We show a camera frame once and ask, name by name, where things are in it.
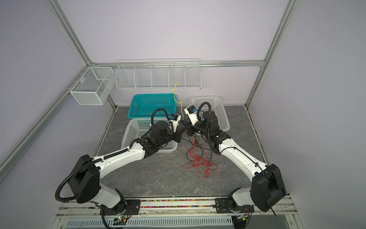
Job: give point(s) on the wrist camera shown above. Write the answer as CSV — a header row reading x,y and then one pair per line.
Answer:
x,y
175,119
191,111

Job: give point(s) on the white plastic basket near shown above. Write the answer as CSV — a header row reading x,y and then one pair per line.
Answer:
x,y
139,126

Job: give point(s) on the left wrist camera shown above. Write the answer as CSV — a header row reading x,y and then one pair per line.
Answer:
x,y
175,119

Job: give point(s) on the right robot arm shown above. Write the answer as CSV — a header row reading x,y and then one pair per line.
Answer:
x,y
267,185

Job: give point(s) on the teal plastic basket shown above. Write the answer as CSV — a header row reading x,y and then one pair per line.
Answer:
x,y
143,105

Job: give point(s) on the white wire wall shelf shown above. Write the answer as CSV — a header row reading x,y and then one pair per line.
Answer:
x,y
158,74

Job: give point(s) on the white mesh wall box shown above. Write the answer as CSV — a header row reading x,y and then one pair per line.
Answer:
x,y
94,86

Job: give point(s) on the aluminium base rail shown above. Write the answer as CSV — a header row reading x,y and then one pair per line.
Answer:
x,y
169,212

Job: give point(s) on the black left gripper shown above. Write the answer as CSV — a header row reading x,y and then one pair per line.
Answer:
x,y
180,130

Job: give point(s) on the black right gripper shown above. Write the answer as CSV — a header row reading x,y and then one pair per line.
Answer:
x,y
190,128

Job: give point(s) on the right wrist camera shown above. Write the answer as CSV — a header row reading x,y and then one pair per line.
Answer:
x,y
191,111

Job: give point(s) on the white plastic basket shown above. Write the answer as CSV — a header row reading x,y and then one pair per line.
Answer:
x,y
139,126
217,107

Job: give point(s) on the white plastic basket far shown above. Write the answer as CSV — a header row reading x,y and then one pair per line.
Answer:
x,y
217,107

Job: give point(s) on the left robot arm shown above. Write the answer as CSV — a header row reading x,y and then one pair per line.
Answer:
x,y
83,183

